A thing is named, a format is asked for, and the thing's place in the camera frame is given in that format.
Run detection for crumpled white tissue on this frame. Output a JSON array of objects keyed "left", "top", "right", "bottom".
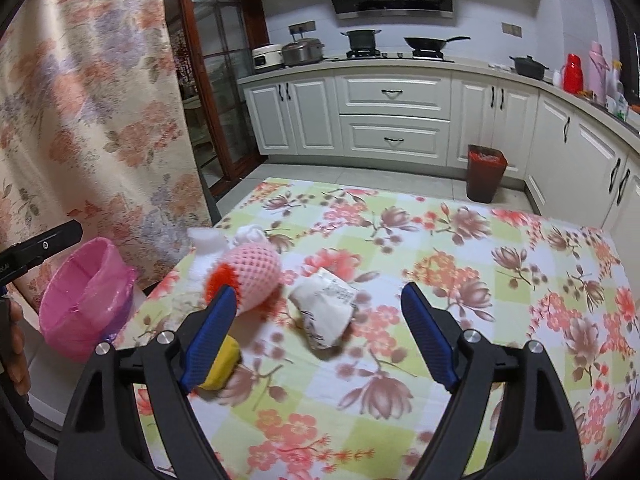
[{"left": 235, "top": 225, "right": 266, "bottom": 248}]

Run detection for black stock pot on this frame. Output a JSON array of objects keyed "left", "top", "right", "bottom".
[{"left": 341, "top": 29, "right": 383, "bottom": 53}]

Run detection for brown floor bin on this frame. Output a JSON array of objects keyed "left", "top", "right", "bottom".
[{"left": 466, "top": 144, "right": 509, "bottom": 204}]

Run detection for yellow cap spray bottle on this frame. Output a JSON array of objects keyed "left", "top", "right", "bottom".
[{"left": 607, "top": 60, "right": 626, "bottom": 106}]

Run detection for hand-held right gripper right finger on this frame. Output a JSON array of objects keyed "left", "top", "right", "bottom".
[{"left": 401, "top": 281, "right": 586, "bottom": 480}]

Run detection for floral tablecloth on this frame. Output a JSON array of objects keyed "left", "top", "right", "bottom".
[{"left": 112, "top": 177, "right": 638, "bottom": 480}]

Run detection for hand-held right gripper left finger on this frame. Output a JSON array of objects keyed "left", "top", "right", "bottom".
[{"left": 55, "top": 284, "right": 238, "bottom": 480}]

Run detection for white lower cabinets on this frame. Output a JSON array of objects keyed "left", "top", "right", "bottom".
[{"left": 236, "top": 57, "right": 640, "bottom": 241}]

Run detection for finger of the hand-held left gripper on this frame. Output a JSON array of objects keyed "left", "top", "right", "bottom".
[{"left": 0, "top": 219, "right": 84, "bottom": 273}]

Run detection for black gas stove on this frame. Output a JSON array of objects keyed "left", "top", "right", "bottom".
[{"left": 320, "top": 49, "right": 456, "bottom": 64}]

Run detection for white foam sheet piece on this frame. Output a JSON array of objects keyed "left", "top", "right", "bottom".
[{"left": 186, "top": 226, "right": 226, "bottom": 281}]

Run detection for yellow sponge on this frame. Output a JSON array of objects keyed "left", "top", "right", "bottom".
[{"left": 197, "top": 335, "right": 242, "bottom": 391}]

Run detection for white rice cooker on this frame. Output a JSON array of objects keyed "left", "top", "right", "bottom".
[{"left": 251, "top": 44, "right": 286, "bottom": 70}]

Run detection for printed paper wrapper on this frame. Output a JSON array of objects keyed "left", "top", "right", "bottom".
[{"left": 289, "top": 267, "right": 358, "bottom": 351}]

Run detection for black wok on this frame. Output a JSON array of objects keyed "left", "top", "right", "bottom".
[{"left": 403, "top": 35, "right": 472, "bottom": 56}]

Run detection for person's left hand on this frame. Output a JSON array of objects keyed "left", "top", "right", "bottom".
[{"left": 7, "top": 299, "right": 33, "bottom": 397}]

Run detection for red thermos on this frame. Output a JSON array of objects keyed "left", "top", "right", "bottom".
[{"left": 564, "top": 53, "right": 585, "bottom": 93}]

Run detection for floral curtain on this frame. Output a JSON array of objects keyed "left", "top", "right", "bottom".
[{"left": 0, "top": 0, "right": 215, "bottom": 313}]

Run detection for pink and orange foam net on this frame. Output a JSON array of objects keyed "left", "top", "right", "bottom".
[{"left": 204, "top": 242, "right": 282, "bottom": 313}]

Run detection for black casserole pot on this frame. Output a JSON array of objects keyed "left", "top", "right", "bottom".
[{"left": 509, "top": 55, "right": 551, "bottom": 80}]

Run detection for steel pressure cooker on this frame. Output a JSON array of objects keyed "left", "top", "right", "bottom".
[{"left": 280, "top": 35, "right": 326, "bottom": 67}]

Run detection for pink lined waste bin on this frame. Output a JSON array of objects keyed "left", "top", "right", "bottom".
[{"left": 39, "top": 237, "right": 138, "bottom": 363}]

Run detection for pink thermos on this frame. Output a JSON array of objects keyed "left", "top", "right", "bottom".
[{"left": 587, "top": 41, "right": 608, "bottom": 103}]

